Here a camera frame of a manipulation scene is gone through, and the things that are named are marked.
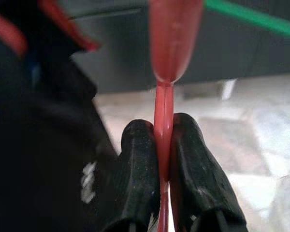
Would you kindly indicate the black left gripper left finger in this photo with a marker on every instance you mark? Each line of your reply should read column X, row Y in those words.
column 137, row 169

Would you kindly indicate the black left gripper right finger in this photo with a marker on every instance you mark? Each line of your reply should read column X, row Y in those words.
column 198, row 181

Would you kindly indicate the red plastic hanger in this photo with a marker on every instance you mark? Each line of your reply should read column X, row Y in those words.
column 163, row 120
column 13, row 36

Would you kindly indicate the green plastic hanger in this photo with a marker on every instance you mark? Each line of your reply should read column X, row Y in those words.
column 256, row 19

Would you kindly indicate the black printed t-shirt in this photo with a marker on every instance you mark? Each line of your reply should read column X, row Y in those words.
column 38, row 145

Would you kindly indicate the black white-legged TV cabinet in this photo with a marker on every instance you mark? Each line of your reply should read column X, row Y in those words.
column 232, row 60

